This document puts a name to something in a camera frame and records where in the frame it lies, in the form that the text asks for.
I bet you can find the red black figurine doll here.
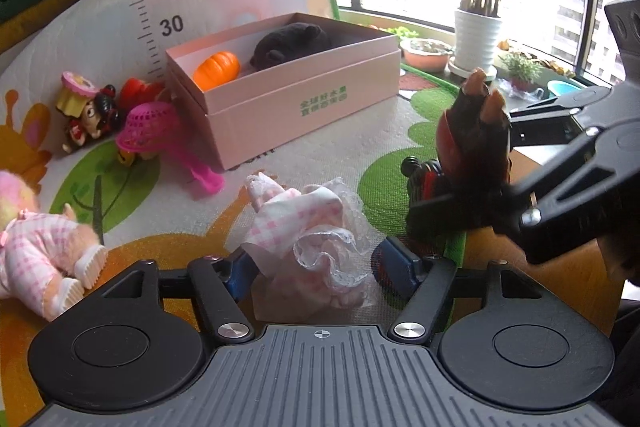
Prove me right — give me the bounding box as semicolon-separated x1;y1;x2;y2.
400;69;511;255

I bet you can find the pink checkered doll dress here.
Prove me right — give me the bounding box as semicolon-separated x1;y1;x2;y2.
241;172;383;323

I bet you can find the red hooded doll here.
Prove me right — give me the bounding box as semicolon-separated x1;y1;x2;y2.
117;78;171;112

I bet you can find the orange toy pumpkin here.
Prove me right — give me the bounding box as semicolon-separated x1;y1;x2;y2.
192;51;241;92

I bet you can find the pink cupcake toy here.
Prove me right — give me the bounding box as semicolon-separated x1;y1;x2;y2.
55;72;100;118

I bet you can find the black plush cat toy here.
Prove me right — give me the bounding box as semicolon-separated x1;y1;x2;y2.
250;23;331;70

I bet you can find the red flower pot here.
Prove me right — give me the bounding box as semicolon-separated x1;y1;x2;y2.
400;37;454;74

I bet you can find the pink toy net scoop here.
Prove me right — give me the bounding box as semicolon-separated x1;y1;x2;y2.
115;101;224;194

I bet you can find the baby doll pink pajamas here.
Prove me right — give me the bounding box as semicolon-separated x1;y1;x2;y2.
1;170;108;322

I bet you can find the pink cardboard box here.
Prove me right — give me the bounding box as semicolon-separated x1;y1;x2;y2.
166;13;400;170

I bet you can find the black haired figurine doll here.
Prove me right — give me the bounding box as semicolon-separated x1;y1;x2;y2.
62;84;124;154

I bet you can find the colourful play mat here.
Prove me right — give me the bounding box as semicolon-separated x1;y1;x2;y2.
0;0;469;427

